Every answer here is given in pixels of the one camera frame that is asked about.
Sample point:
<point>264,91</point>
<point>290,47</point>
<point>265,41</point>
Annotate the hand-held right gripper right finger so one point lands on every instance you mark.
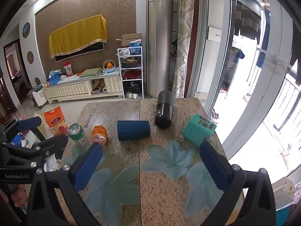
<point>214,167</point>

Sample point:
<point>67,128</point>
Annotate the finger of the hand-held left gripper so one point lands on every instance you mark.
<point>53,141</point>
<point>28,123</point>

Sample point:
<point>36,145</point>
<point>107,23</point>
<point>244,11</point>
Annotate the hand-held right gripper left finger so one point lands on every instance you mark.
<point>89,167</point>

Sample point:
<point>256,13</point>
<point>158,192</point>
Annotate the dark blue cup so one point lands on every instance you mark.
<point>133,130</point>

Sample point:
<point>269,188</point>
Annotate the teal square cup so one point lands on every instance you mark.
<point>199,131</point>

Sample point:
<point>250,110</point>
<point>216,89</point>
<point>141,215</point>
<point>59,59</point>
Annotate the black thermos cup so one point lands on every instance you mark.
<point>164,113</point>

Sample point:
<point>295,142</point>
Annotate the person's left hand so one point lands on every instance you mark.
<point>16,196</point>

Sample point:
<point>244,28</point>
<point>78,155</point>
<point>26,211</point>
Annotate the white plastic bag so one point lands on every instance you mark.
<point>52,162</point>

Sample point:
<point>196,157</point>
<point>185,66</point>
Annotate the orange shopping bag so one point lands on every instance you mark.
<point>54,120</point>

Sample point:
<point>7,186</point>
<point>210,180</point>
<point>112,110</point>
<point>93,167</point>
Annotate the green plastic bottle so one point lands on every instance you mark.
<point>76,132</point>

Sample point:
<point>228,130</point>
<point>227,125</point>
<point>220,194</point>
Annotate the white floor appliance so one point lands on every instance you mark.
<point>37,95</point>

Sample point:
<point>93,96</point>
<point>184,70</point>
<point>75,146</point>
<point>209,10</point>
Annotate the orange plastic bottle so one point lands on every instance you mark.
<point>99,134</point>

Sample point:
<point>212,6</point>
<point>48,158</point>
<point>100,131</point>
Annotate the blue bag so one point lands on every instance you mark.
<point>54,78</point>

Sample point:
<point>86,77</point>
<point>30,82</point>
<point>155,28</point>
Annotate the white television cabinet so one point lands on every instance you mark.
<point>84,88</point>

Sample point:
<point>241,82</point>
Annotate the red snack packet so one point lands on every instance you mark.
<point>67,68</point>

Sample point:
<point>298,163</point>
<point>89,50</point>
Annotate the white carton box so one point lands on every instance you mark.
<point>282,191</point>

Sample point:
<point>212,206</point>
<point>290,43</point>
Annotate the green cushion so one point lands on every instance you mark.
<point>90,72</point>

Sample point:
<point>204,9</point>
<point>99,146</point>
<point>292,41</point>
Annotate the white shoes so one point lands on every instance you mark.
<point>132,95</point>

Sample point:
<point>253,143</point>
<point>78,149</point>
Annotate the basket of oranges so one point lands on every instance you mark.
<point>109,66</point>

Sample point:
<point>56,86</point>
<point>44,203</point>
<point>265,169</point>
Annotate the yellow cloth cover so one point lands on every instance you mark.
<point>77,36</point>

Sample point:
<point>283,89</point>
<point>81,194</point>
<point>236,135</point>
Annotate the white metal shelf rack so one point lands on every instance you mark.
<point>130,73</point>

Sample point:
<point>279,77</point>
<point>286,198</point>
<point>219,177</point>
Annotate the blue box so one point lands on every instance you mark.
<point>135,45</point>

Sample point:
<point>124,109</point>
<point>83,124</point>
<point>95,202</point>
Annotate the cardboard box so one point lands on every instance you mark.
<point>130,39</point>

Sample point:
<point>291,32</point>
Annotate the patterned curtain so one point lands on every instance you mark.
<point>185,40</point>

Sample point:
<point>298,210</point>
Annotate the silver standing air conditioner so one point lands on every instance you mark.
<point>160,42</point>

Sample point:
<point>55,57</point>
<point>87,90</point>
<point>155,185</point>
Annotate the hanging dark clothes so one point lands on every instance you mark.
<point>249,21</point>

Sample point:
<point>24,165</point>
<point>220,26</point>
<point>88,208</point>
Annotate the wall television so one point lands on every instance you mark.
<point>80,51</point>

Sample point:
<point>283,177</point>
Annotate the round wall ornament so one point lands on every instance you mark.
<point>26,29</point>

